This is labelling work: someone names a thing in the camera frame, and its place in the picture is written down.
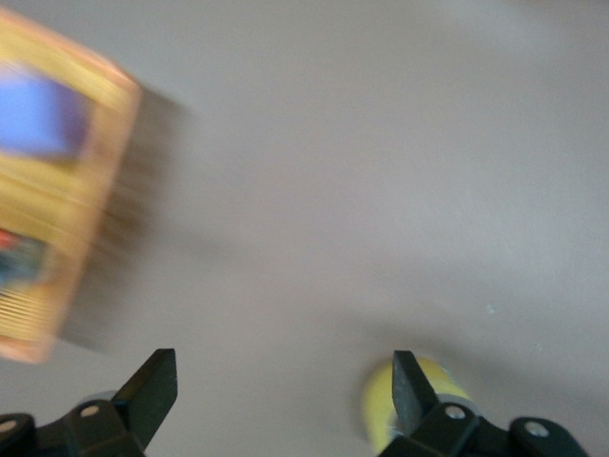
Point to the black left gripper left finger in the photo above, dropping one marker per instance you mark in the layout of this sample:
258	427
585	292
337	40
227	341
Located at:
143	395

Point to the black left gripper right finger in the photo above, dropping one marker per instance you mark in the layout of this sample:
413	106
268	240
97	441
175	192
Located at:
409	400

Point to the clear yellowish tape roll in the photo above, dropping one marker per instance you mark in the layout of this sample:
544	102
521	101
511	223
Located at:
376	404

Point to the yellow orange wicker basket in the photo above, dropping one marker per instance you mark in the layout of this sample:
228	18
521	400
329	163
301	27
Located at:
57	200

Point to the orange toy carrot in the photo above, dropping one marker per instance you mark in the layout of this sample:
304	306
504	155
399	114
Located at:
5	239

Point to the purple foam block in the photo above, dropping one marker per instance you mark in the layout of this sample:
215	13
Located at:
33	119

